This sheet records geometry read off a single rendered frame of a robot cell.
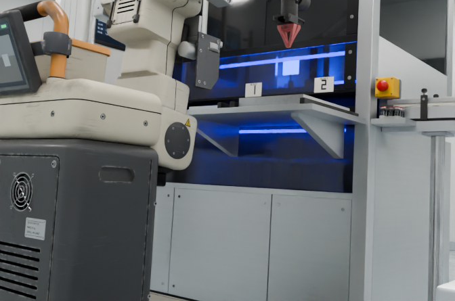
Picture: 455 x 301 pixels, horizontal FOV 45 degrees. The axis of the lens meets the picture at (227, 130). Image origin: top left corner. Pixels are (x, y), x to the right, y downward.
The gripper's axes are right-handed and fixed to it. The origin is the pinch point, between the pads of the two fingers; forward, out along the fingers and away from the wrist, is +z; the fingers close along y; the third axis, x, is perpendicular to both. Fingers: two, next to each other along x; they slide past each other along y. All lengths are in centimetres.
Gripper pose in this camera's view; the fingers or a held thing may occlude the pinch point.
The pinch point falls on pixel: (288, 44)
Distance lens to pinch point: 187.6
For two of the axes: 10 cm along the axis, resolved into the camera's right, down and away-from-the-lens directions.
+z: -0.4, 10.0, -0.8
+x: -7.9, 0.2, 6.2
